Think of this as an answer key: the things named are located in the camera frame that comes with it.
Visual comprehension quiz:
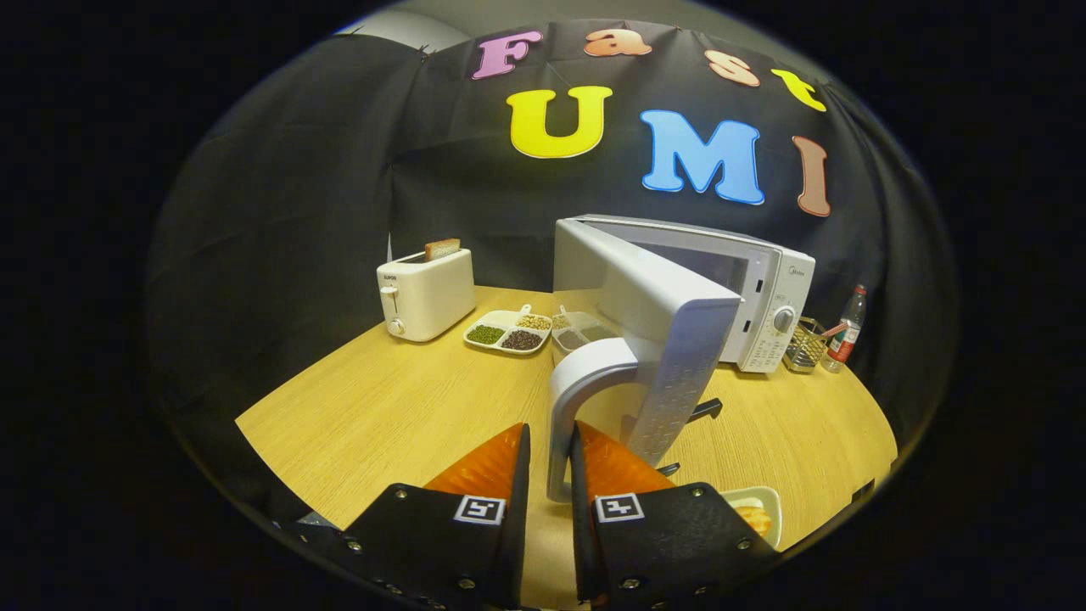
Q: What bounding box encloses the plastic bottle red label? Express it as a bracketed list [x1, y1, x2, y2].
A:
[821, 283, 868, 374]

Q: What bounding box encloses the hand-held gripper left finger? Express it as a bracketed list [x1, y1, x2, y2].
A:
[293, 423, 533, 611]

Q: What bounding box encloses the white microwave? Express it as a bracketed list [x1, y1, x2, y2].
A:
[546, 214, 817, 503]

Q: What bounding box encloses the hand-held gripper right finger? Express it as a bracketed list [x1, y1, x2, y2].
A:
[568, 420, 781, 608]

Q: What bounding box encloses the metal wire basket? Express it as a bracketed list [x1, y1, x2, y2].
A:
[782, 317, 837, 375]

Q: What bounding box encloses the white toaster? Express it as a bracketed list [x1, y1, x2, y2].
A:
[377, 248, 477, 343]

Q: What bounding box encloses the white divided bean dish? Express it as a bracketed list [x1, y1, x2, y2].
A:
[463, 304, 554, 356]

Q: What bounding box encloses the clear divided bean dish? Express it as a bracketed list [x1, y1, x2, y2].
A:
[551, 305, 616, 353]

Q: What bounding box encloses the white plate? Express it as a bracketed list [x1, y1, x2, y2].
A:
[719, 485, 782, 551]

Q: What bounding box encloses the black backdrop cloth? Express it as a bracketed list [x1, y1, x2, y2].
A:
[144, 21, 960, 476]

